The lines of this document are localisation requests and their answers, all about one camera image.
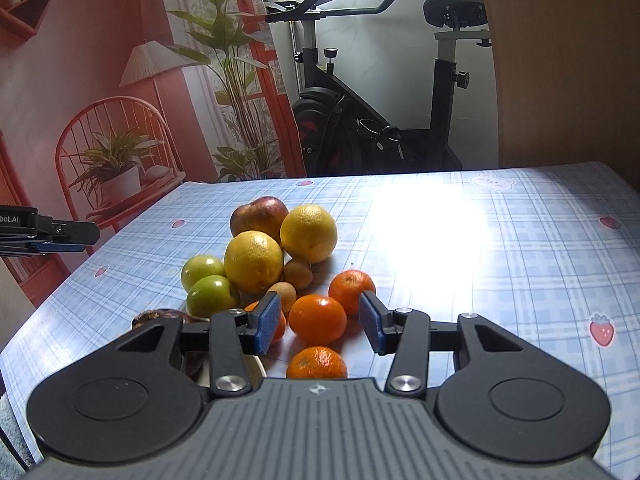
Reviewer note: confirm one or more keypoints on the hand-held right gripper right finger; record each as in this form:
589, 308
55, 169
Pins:
372, 325

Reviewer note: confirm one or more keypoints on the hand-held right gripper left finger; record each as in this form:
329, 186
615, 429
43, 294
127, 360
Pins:
267, 325

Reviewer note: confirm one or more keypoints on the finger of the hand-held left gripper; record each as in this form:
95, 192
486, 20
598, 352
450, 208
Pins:
75, 232

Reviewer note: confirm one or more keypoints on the orange tangerine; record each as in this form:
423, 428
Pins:
280, 327
316, 364
350, 287
317, 320

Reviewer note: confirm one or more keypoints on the green round fruit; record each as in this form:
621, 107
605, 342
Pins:
210, 297
200, 270

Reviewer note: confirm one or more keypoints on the yellow lemon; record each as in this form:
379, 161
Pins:
307, 232
252, 262

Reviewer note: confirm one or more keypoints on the red apple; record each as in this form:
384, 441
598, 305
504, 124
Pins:
262, 215

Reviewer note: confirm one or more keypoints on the brown kiwi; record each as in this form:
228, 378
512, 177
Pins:
297, 274
285, 297

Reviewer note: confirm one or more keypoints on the dark purple mangosteen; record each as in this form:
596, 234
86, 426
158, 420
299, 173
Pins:
170, 315

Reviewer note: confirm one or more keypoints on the blue plaid tablecloth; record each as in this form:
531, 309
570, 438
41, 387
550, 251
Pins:
450, 260

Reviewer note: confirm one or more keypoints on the black exercise bike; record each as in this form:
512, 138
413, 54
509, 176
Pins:
350, 105

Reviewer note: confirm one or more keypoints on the brown wooden door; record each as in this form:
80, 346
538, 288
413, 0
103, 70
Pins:
560, 60

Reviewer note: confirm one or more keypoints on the wall poster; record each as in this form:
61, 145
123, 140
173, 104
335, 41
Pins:
100, 35

